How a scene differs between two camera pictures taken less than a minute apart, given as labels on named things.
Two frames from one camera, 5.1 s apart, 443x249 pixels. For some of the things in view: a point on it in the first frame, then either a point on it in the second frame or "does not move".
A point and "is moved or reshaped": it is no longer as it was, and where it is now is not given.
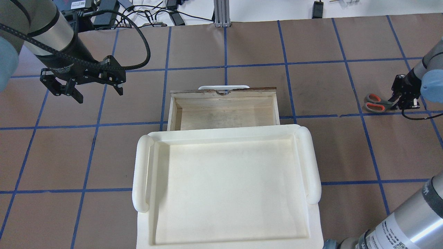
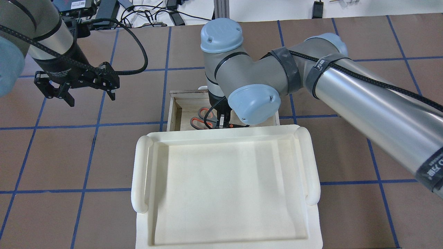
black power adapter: [317, 10] does not move
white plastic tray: [227, 187] does not move
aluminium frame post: [222, 14] does not move
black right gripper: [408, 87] → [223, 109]
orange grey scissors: [373, 103] is moved or reshaped
